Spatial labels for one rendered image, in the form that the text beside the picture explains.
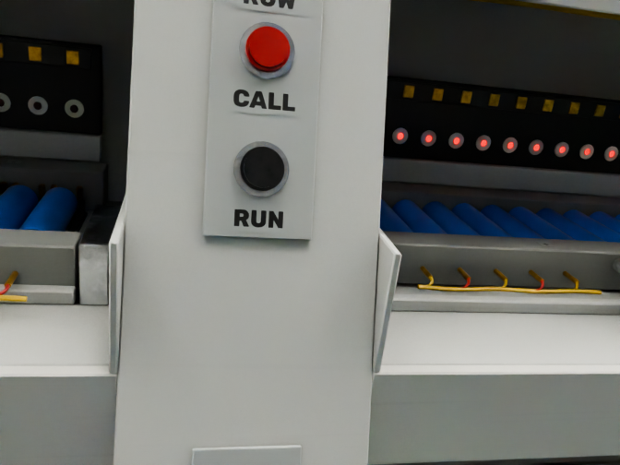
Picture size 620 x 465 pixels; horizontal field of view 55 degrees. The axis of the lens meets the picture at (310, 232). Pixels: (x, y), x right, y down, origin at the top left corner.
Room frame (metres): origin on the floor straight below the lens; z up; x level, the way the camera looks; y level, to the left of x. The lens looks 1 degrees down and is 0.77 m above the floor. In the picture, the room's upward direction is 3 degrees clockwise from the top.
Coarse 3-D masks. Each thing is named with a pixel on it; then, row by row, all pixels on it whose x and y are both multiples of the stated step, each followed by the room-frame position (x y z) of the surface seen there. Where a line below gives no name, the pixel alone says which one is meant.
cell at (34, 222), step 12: (48, 192) 0.32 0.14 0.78; (60, 192) 0.32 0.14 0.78; (48, 204) 0.30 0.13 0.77; (60, 204) 0.31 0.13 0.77; (72, 204) 0.32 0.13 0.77; (36, 216) 0.28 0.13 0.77; (48, 216) 0.29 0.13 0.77; (60, 216) 0.30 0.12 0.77; (72, 216) 0.32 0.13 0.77; (24, 228) 0.27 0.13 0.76; (36, 228) 0.27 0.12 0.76; (48, 228) 0.28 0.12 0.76; (60, 228) 0.29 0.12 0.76
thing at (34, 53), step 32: (0, 64) 0.35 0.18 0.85; (32, 64) 0.35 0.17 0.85; (64, 64) 0.35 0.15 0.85; (96, 64) 0.36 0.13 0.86; (32, 96) 0.35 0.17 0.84; (64, 96) 0.36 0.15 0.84; (96, 96) 0.36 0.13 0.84; (32, 128) 0.36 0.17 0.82; (64, 128) 0.36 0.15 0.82; (96, 128) 0.37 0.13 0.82
